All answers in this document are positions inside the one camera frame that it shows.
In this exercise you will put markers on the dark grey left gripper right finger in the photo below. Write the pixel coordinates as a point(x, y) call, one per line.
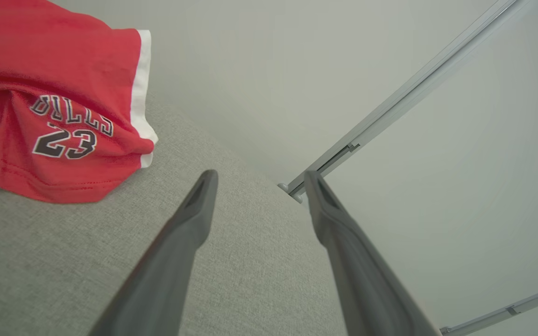
point(357, 270)

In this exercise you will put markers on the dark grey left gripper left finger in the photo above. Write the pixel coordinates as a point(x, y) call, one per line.
point(166, 261)

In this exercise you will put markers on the red shorts white side stripe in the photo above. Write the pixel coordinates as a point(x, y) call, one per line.
point(63, 60)

